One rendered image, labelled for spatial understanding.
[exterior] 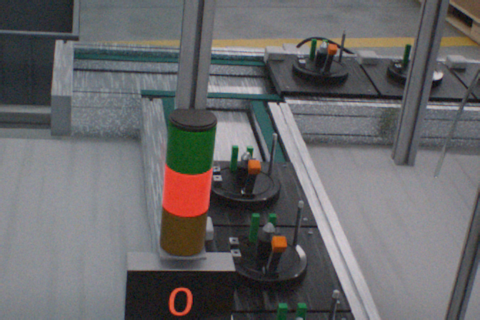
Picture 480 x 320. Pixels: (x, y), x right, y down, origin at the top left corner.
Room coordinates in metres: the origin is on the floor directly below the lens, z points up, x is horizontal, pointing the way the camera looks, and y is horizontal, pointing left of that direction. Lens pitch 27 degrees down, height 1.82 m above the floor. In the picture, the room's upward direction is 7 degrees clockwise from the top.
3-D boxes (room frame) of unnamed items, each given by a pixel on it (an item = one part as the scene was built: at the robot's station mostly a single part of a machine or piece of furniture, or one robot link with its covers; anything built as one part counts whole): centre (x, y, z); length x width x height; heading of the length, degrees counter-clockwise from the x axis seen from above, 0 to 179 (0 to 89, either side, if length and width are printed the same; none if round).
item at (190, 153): (0.86, 0.05, 1.38); 0.05 x 0.05 x 0.05
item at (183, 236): (0.86, 0.05, 1.28); 0.05 x 0.05 x 0.05
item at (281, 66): (2.15, -0.17, 1.01); 0.24 x 0.24 x 0.13; 11
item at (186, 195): (0.86, 0.05, 1.33); 0.05 x 0.05 x 0.05
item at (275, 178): (1.52, -0.01, 1.01); 0.24 x 0.24 x 0.13; 11
